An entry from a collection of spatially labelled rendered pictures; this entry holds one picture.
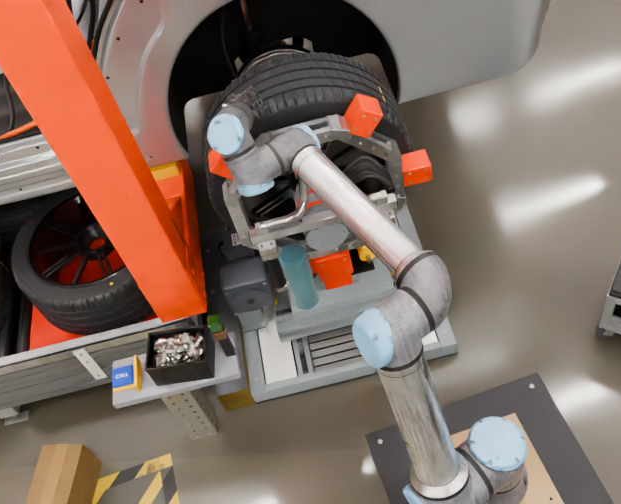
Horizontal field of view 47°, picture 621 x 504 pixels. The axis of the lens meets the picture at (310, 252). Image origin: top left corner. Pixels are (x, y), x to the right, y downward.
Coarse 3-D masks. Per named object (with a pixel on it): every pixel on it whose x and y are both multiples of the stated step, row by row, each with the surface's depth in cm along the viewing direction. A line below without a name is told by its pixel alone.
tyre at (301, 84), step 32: (288, 64) 212; (320, 64) 211; (352, 64) 217; (224, 96) 218; (288, 96) 202; (320, 96) 202; (352, 96) 205; (384, 96) 217; (256, 128) 205; (384, 128) 214
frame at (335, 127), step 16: (288, 128) 203; (320, 128) 201; (336, 128) 199; (256, 144) 204; (352, 144) 205; (368, 144) 206; (384, 144) 209; (400, 160) 213; (400, 176) 219; (224, 192) 214; (400, 192) 224; (240, 208) 217; (400, 208) 229; (240, 224) 222; (240, 240) 228; (288, 240) 239; (304, 240) 242; (352, 240) 239; (320, 256) 241
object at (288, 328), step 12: (396, 288) 278; (276, 300) 285; (288, 300) 287; (372, 300) 280; (276, 312) 280; (288, 312) 279; (324, 312) 280; (336, 312) 279; (348, 312) 278; (360, 312) 275; (276, 324) 278; (288, 324) 280; (300, 324) 279; (312, 324) 276; (324, 324) 277; (336, 324) 278; (348, 324) 280; (288, 336) 279; (300, 336) 280
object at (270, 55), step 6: (264, 54) 245; (270, 54) 244; (276, 54) 244; (282, 54) 244; (288, 54) 244; (252, 60) 247; (258, 60) 244; (264, 60) 245; (246, 66) 248; (252, 66) 246
